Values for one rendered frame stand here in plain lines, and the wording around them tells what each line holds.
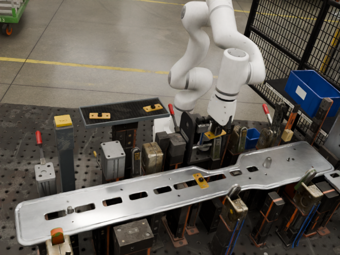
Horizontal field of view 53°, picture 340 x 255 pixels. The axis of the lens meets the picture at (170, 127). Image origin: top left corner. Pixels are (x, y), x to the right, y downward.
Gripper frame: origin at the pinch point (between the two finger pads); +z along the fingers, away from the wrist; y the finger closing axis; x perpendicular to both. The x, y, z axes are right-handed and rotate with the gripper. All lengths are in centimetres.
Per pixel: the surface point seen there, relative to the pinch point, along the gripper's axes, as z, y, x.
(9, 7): 107, -420, 6
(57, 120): 9, -40, -48
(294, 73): 13, -34, 91
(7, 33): 129, -392, -7
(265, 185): 25.4, 16.9, 20.3
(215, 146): 20.4, -8.2, 11.3
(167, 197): 24.9, 3.5, -21.1
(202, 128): 11.1, -12.5, 5.2
